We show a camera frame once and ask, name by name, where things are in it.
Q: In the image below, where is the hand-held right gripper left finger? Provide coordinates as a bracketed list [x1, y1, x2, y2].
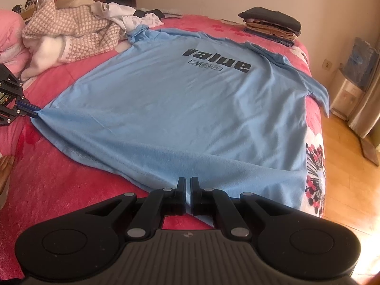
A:
[85, 177, 186, 240]

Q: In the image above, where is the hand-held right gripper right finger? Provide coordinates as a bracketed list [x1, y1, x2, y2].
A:
[190, 177, 291, 240]

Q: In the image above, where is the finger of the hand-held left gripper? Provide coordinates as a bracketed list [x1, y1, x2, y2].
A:
[0, 64, 39, 115]
[0, 107, 38, 128]

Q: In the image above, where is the light blue t-shirt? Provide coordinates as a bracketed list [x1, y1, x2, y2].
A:
[31, 25, 331, 223]

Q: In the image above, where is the pink quilt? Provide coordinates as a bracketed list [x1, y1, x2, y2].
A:
[0, 9, 33, 75]

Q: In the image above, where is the pink floral blanket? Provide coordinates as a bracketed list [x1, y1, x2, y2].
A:
[0, 13, 327, 274]

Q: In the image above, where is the beige checkered garment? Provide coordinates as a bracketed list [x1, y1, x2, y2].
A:
[22, 0, 128, 81]

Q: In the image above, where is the cluttered side table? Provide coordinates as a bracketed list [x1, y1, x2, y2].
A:
[12, 0, 58, 18]

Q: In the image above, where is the cream garment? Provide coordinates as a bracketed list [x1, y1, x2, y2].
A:
[56, 0, 95, 9]

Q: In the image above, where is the black crumpled garment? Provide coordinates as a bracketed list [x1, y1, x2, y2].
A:
[133, 10, 165, 20]

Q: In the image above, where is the white water dispenser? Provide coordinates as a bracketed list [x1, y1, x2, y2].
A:
[329, 68, 366, 121]

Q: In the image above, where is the tan folded garment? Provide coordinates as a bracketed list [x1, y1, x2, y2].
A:
[244, 21, 297, 40]

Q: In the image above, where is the brown floor mat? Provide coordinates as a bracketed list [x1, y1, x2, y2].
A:
[359, 138, 380, 167]

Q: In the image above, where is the beige curtain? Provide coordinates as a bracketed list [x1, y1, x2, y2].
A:
[347, 56, 380, 138]

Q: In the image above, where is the black folded garment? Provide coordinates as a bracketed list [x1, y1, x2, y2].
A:
[238, 7, 302, 33]

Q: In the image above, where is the blue water bottle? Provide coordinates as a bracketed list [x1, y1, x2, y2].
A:
[346, 37, 377, 88]

